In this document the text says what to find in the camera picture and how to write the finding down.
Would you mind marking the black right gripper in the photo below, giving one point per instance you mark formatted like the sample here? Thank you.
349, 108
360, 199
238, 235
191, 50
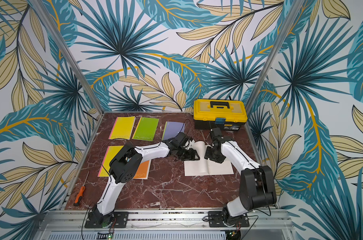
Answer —
213, 154

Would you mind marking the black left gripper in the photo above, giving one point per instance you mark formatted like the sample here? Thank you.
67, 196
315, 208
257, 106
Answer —
192, 156

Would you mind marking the orange cover notebook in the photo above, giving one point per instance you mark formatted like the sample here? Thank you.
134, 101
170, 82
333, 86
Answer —
142, 171

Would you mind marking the green cover notebook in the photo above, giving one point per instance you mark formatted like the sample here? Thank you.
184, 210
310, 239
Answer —
146, 129

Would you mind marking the yellow notebook pink spine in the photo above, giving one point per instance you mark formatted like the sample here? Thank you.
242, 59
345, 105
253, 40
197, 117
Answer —
122, 128

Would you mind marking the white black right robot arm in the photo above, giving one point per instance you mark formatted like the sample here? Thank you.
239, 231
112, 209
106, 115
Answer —
257, 187

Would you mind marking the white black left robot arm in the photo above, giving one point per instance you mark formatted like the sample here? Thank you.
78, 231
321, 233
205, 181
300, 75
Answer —
125, 164

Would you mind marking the yellow black toolbox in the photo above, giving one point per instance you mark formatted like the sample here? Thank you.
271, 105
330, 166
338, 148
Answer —
224, 114

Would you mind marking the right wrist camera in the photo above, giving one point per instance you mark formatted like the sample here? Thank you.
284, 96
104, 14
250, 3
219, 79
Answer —
216, 135

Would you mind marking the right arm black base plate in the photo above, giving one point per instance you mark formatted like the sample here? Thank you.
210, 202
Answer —
217, 219

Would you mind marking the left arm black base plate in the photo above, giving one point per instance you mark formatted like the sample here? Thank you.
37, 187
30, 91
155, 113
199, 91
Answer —
95, 220

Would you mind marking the orange handled screwdriver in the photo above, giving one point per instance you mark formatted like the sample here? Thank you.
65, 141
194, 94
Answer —
80, 193

